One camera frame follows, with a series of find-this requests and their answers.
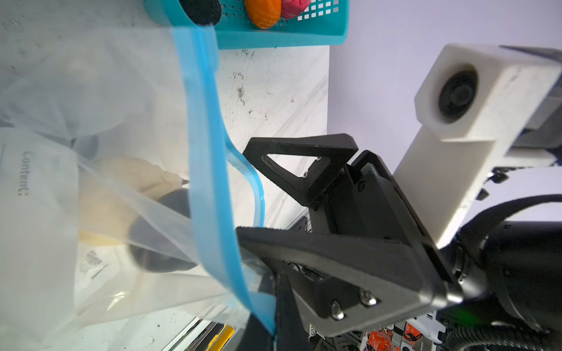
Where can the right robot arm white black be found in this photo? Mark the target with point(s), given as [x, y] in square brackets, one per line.
[509, 273]

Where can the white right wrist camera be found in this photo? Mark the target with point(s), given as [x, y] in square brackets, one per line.
[446, 165]

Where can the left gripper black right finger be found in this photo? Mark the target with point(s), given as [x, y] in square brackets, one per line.
[290, 333]

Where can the yellow handled pliers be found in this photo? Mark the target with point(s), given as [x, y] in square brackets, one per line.
[221, 339]

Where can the pink apple toy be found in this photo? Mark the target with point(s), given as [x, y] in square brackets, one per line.
[293, 8]

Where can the smooth orange toy fruit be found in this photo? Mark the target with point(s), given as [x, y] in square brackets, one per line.
[263, 13]

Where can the dark avocado toy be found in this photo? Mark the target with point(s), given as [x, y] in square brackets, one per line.
[150, 249]
[202, 12]

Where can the cream round toy food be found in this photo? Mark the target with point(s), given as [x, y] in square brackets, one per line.
[104, 218]

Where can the teal plastic basket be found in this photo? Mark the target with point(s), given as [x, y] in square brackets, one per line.
[322, 23]

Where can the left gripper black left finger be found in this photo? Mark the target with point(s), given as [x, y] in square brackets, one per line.
[255, 337]

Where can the clear zip top bag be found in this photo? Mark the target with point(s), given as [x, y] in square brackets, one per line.
[121, 190]

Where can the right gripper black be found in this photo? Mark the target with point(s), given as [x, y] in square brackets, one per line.
[378, 268]

